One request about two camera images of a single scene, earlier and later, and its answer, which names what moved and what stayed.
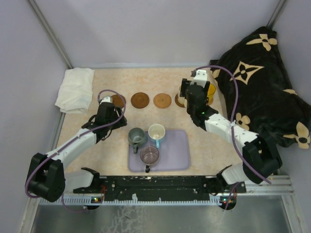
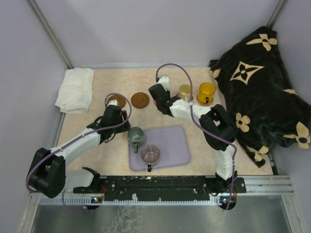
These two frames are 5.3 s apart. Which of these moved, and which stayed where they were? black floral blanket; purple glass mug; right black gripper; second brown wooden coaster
Moved: right black gripper
Stayed: black floral blanket; second brown wooden coaster; purple glass mug
